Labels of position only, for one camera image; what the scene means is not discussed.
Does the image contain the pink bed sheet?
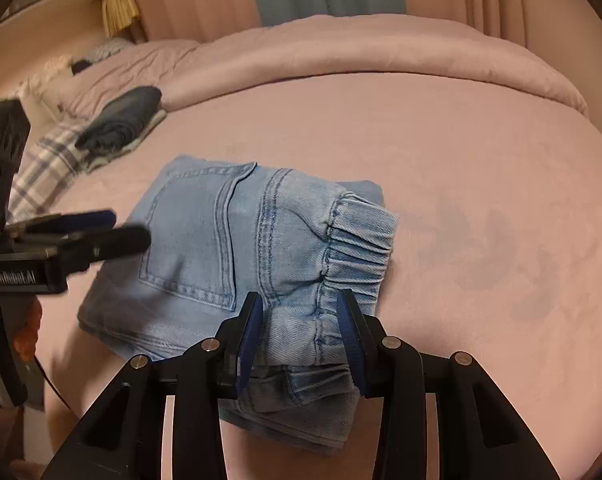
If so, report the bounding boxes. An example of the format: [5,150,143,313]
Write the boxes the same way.
[11,72,602,480]

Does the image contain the beige headboard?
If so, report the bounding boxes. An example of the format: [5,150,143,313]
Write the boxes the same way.
[0,0,116,126]

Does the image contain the yellow hanging cloth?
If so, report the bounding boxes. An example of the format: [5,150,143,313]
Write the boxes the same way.
[102,0,139,38]

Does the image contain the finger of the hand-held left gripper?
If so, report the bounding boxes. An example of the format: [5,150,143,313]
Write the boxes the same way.
[56,225,152,277]
[8,210,118,237]

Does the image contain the black cable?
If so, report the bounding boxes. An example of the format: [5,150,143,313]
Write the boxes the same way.
[31,355,82,418]

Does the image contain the pink duvet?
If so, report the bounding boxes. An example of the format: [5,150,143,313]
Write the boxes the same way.
[41,15,589,118]

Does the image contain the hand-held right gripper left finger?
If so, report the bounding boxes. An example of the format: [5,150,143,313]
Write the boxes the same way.
[40,291,264,480]

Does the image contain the plaid pillow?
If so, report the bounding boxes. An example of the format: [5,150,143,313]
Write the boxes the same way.
[6,119,94,221]

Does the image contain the dark folded clothes stack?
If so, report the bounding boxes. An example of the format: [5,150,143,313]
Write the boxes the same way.
[75,86,162,157]

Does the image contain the light blue denim pants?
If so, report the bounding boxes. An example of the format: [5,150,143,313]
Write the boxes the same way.
[77,155,399,453]

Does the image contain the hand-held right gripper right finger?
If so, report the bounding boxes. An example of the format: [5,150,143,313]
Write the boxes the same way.
[336,289,562,480]

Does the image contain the striped pillow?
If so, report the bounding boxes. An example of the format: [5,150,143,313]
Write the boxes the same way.
[88,37,136,63]

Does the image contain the person's left hand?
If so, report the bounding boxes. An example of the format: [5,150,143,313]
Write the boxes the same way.
[12,299,44,365]

